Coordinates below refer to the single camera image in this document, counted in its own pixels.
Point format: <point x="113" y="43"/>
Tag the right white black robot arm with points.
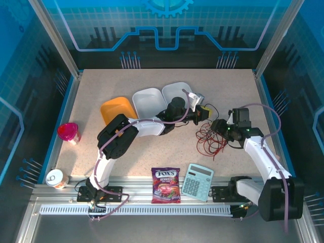
<point x="260" y="157"/>

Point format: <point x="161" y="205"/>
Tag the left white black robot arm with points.
<point x="101" y="172"/>

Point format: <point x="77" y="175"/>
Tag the white plastic tray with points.
<point x="148" y="102"/>
<point x="174" y="89"/>

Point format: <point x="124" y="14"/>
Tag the small pink object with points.
<point x="278" y="157"/>

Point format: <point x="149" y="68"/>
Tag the light blue calculator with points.
<point x="197" y="183"/>

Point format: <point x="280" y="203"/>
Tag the purple Fox's candy bag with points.
<point x="165" y="184"/>

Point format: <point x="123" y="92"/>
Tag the pink lidded plastic cup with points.
<point x="67" y="131"/>

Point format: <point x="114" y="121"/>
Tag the tin can with pull tab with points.
<point x="56" y="178"/>

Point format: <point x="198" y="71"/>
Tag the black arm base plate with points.
<point x="115" y="191"/>
<point x="219" y="193"/>

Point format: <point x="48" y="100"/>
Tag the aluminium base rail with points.
<point x="136" y="187"/>

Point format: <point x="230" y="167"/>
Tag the aluminium frame post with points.
<point x="276" y="38"/>
<point x="55" y="38"/>

